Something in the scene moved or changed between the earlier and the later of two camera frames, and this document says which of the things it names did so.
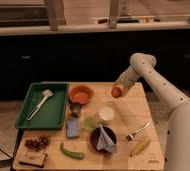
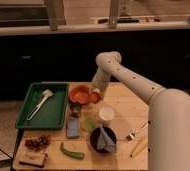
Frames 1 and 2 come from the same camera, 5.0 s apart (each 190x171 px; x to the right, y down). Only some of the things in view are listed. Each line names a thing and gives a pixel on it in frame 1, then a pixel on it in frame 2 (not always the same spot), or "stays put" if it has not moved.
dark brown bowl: [95, 138] stays put
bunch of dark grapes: [37, 144] stays put
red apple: [116, 92] → [95, 97]
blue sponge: [72, 127] stays put
